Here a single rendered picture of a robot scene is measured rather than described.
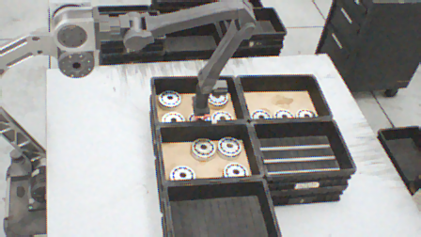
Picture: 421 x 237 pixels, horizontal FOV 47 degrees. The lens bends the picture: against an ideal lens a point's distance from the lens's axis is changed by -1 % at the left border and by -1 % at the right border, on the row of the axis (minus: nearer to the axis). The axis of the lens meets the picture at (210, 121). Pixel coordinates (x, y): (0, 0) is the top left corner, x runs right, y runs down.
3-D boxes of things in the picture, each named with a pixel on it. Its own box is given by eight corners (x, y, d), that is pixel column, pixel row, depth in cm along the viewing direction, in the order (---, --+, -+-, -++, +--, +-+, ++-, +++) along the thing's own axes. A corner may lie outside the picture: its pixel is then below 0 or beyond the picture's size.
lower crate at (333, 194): (254, 210, 208) (259, 193, 199) (240, 155, 228) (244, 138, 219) (340, 202, 216) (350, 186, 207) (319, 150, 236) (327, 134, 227)
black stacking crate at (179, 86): (154, 143, 212) (155, 125, 204) (149, 95, 232) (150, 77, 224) (243, 139, 220) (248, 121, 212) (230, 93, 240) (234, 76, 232)
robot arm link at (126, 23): (114, 15, 160) (115, 27, 157) (145, 13, 162) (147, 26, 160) (114, 33, 168) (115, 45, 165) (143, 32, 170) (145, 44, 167)
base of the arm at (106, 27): (94, 35, 166) (92, 5, 157) (117, 34, 168) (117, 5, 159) (95, 51, 160) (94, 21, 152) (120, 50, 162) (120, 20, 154)
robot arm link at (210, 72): (238, 1, 168) (244, 24, 163) (252, 3, 171) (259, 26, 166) (194, 72, 202) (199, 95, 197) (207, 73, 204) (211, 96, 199)
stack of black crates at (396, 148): (435, 197, 296) (453, 175, 280) (392, 204, 289) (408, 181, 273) (404, 149, 322) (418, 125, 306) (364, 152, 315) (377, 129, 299)
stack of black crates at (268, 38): (220, 87, 342) (229, 35, 310) (210, 59, 361) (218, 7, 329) (273, 84, 351) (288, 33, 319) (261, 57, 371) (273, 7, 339)
